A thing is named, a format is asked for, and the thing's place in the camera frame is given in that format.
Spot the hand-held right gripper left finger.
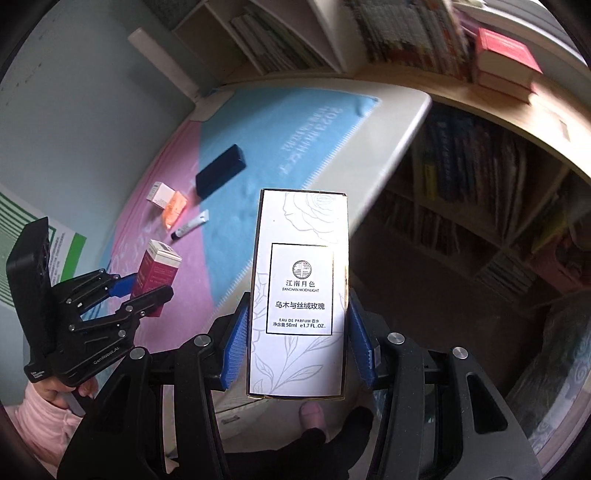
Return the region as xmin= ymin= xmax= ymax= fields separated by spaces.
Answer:
xmin=58 ymin=295 xmax=252 ymax=480

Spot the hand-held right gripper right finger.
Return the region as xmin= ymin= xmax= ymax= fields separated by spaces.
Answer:
xmin=347 ymin=290 xmax=543 ymax=480

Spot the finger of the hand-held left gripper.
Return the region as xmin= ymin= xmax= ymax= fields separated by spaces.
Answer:
xmin=54 ymin=269 xmax=139 ymax=317
xmin=69 ymin=285 xmax=175 ymax=335

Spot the dark red small box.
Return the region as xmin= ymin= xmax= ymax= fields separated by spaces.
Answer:
xmin=130 ymin=239 xmax=182 ymax=318

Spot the white tube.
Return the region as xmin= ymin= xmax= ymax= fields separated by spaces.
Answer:
xmin=171 ymin=209 xmax=210 ymax=241

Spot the orange wrapper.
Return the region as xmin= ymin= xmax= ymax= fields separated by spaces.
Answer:
xmin=161 ymin=191 xmax=188 ymax=232

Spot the tall white perfume box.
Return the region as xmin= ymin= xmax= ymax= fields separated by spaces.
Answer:
xmin=245 ymin=188 xmax=350 ymax=400

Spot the small white box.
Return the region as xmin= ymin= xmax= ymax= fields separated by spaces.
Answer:
xmin=147 ymin=181 xmax=172 ymax=209

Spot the dark blue box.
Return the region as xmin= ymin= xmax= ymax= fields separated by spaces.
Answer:
xmin=195 ymin=144 xmax=246 ymax=200

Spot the person's left forearm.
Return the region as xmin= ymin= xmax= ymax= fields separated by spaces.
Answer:
xmin=0 ymin=383 xmax=88 ymax=472

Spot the person's right hand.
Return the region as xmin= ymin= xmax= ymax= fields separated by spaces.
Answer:
xmin=299 ymin=401 xmax=329 ymax=441

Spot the person's left hand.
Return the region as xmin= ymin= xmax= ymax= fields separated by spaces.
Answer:
xmin=28 ymin=376 xmax=100 ymax=416

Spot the pink and blue printed towel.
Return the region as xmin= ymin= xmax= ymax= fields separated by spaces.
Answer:
xmin=78 ymin=88 xmax=383 ymax=384

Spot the patterned pale cloth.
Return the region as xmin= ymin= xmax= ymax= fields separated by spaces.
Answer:
xmin=505 ymin=300 xmax=591 ymax=467

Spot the white desk lamp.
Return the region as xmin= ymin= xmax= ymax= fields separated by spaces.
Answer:
xmin=127 ymin=27 xmax=236 ymax=123

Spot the wooden bookshelf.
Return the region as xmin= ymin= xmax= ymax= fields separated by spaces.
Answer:
xmin=173 ymin=0 xmax=591 ymax=176

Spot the row of thin magazines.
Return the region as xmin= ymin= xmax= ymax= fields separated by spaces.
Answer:
xmin=228 ymin=0 xmax=324 ymax=75

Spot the row of colourful books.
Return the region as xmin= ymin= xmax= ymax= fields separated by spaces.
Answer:
xmin=344 ymin=0 xmax=476 ymax=84

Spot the green striped wall poster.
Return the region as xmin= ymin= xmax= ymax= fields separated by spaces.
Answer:
xmin=0 ymin=185 xmax=88 ymax=308

